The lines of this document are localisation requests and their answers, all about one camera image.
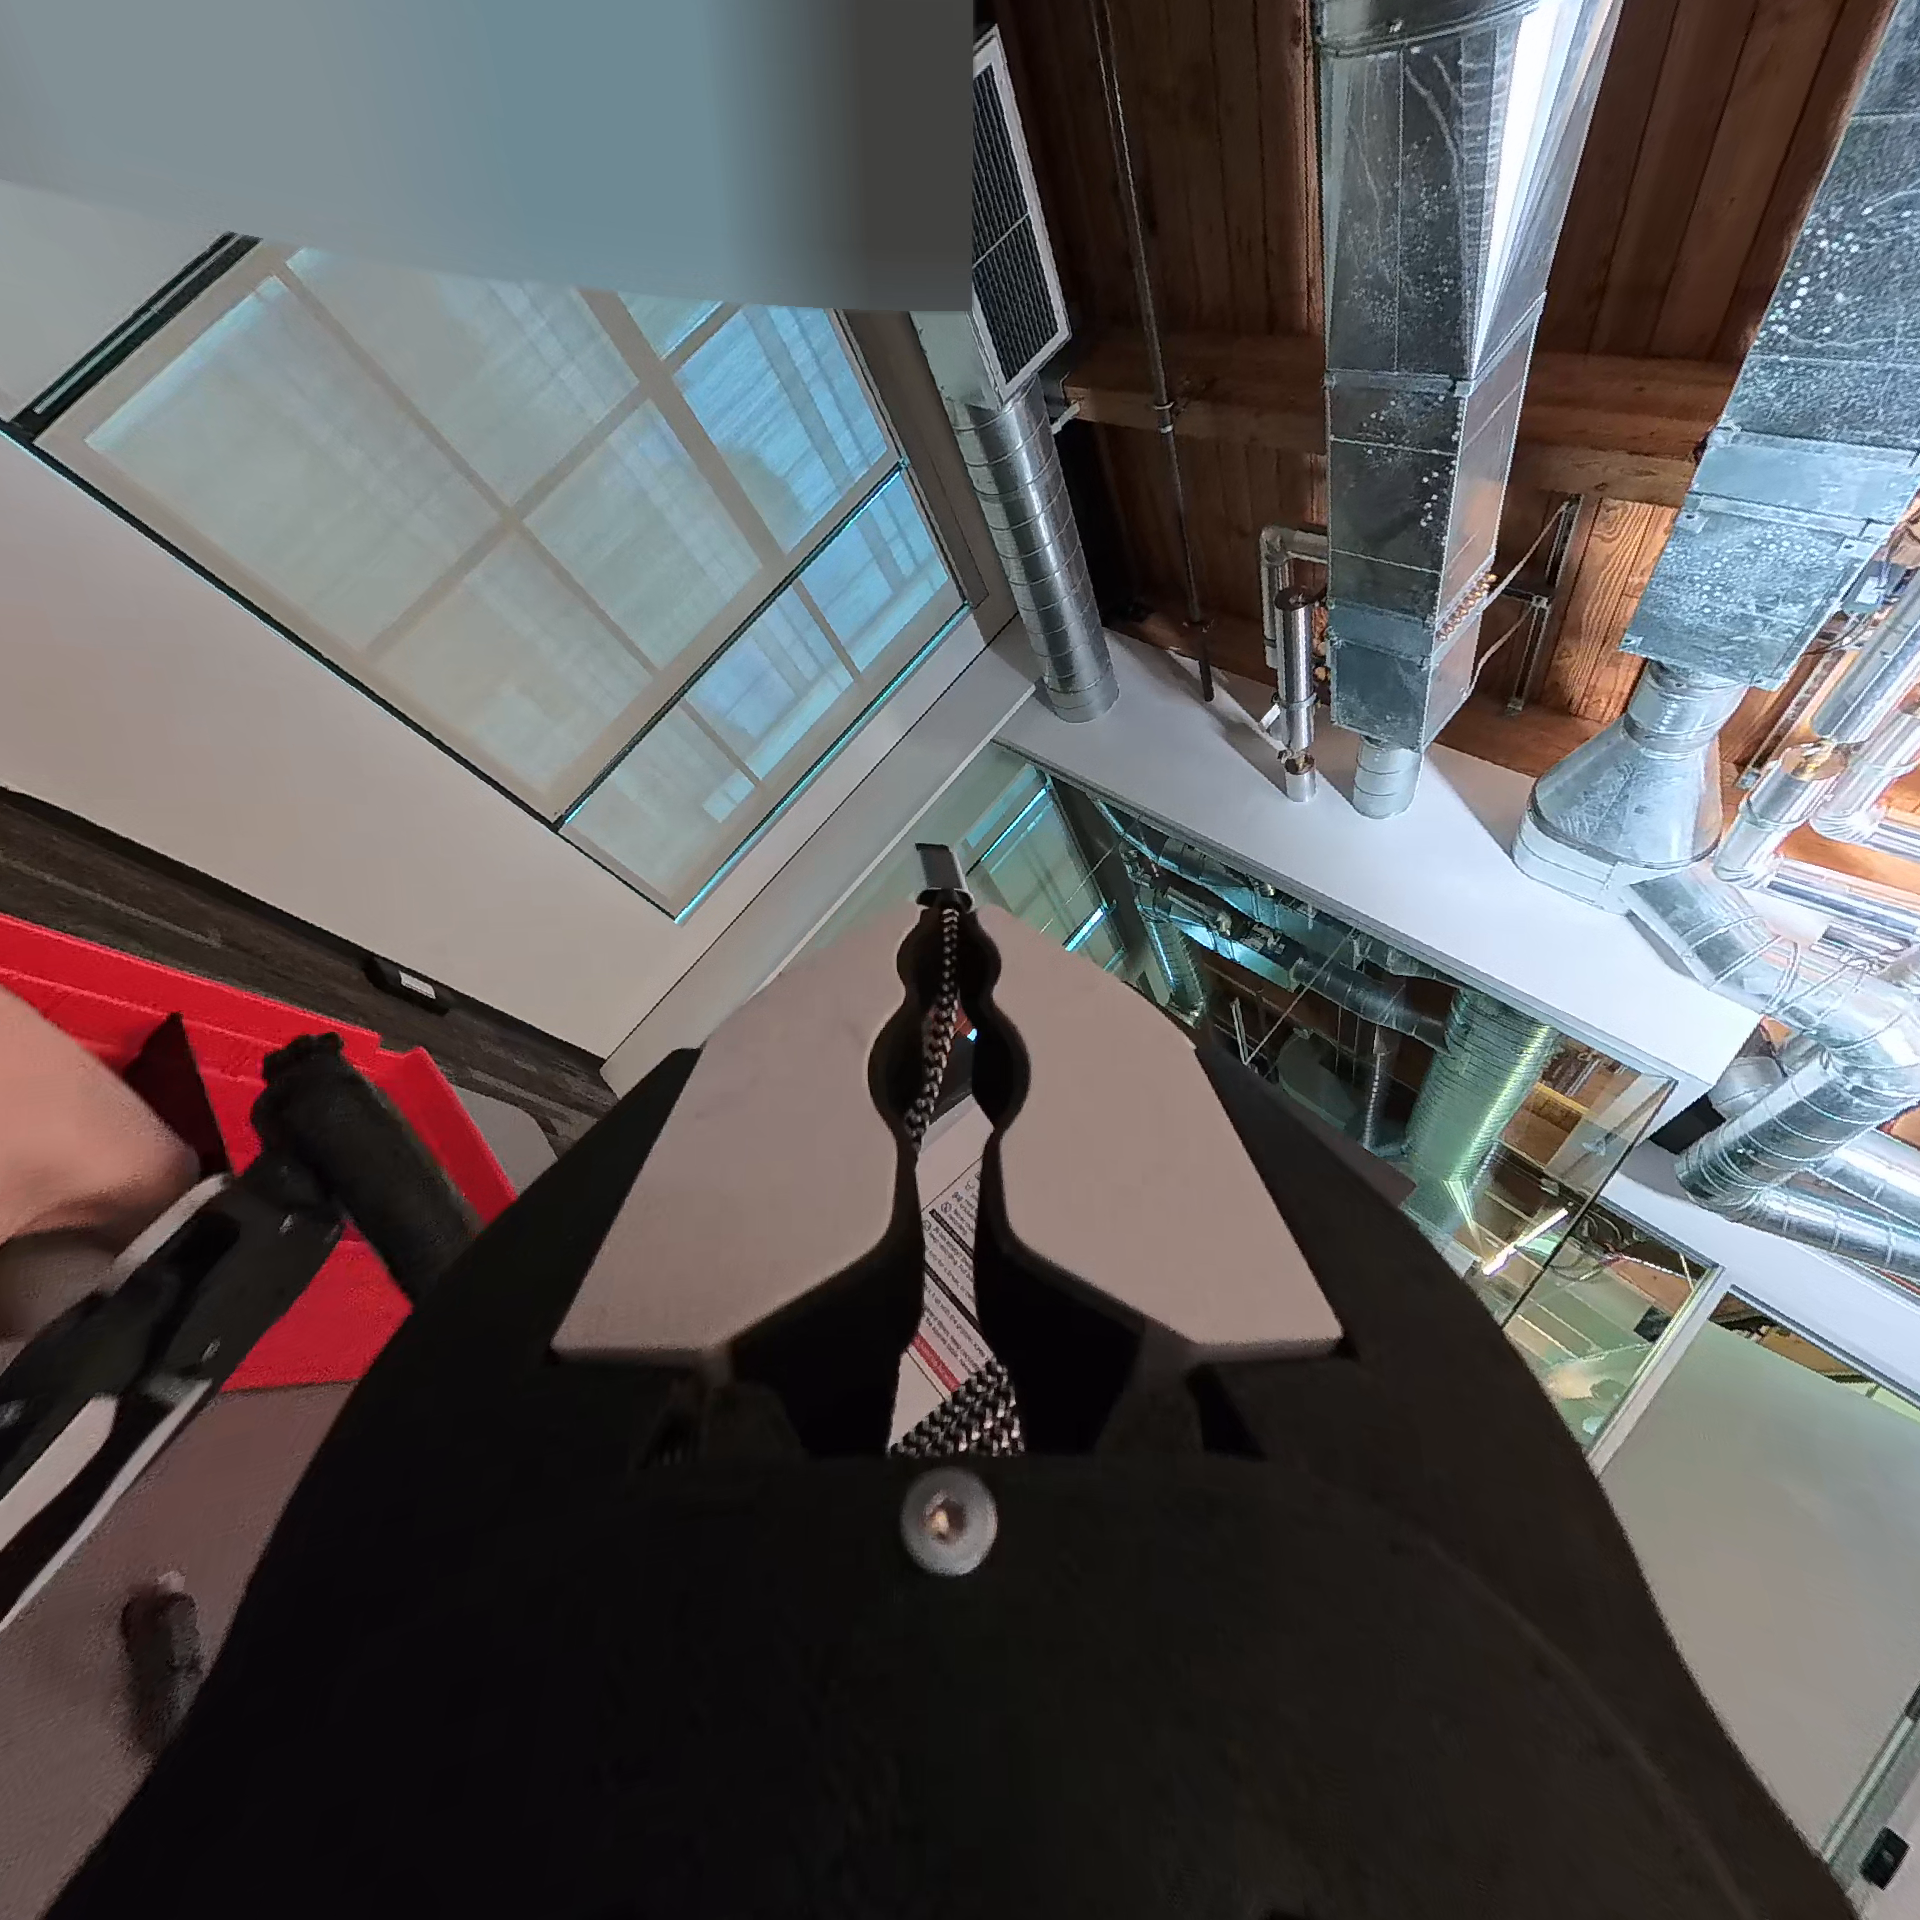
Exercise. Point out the metal cylinder pipe fitting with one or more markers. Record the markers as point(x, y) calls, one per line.
point(1295, 660)

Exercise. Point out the rectangular metal air duct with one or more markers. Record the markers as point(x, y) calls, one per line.
point(1411, 451)

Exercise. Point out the air vent grille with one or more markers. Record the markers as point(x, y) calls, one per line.
point(1017, 240)

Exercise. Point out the red plastic bin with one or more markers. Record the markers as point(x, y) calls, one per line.
point(324, 1335)

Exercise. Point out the small black wall device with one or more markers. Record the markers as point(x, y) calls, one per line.
point(408, 983)

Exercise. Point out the instruction sheet in clear holder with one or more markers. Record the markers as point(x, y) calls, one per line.
point(950, 1290)

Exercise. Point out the bundle of spiral metal ducts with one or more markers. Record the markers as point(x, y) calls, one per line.
point(1816, 1079)

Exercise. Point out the interior glass window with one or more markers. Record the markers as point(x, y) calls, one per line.
point(1349, 1020)

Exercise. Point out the short spiral metal duct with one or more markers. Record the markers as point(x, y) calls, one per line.
point(1036, 570)

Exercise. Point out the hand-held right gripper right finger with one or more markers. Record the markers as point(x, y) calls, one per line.
point(1142, 1201)

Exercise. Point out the insulated silver duct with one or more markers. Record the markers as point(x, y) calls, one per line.
point(1771, 523)

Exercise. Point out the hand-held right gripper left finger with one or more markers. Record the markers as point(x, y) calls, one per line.
point(750, 1201)

